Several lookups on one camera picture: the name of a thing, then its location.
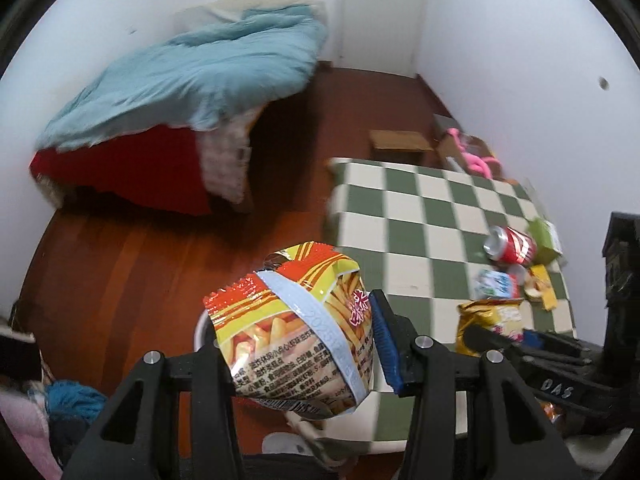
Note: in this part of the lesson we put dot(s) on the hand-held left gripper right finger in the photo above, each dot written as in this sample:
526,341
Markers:
386,345

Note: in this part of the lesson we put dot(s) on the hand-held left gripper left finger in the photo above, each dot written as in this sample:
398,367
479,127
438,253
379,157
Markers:
216,375

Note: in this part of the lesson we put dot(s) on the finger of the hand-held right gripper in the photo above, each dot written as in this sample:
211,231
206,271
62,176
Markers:
492,337
570,346

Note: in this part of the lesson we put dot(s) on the yellow snack bag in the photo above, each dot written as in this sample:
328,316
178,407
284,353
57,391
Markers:
485,317

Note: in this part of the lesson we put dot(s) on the yellow red fries snack packet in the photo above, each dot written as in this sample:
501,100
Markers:
295,330

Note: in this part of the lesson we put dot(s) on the blue white small packet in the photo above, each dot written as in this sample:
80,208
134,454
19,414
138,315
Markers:
492,283

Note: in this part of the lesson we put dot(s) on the yellow torn wrapper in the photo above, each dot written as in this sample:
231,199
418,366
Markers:
542,287

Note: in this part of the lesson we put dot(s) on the red soda can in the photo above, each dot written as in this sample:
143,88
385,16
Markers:
511,246

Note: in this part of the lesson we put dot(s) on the green carton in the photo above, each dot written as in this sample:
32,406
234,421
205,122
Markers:
545,239

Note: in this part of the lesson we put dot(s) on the green white checkered tablecloth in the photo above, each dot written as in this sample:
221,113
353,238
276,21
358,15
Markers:
425,220

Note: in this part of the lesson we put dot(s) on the blue knitted cloth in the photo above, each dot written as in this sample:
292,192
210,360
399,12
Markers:
72,400

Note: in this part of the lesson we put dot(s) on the pink plush toy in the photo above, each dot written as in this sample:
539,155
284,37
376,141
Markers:
475,159

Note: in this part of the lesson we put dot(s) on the cardboard box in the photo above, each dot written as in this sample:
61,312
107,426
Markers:
450,149

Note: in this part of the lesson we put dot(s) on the pink cloth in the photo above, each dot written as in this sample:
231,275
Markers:
22,427

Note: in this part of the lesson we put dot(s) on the brown wooden stool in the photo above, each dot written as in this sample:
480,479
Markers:
400,141

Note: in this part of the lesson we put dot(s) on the pale plaid bed cloth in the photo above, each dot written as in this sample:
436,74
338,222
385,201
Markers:
227,160

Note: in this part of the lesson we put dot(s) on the red bed sheet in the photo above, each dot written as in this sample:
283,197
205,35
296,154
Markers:
125,170

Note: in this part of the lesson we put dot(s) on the light blue blanket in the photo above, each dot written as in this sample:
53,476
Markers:
200,75

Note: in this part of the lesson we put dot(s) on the white door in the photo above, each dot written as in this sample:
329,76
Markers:
380,10

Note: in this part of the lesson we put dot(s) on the cream pillow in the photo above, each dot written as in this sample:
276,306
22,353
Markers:
225,7

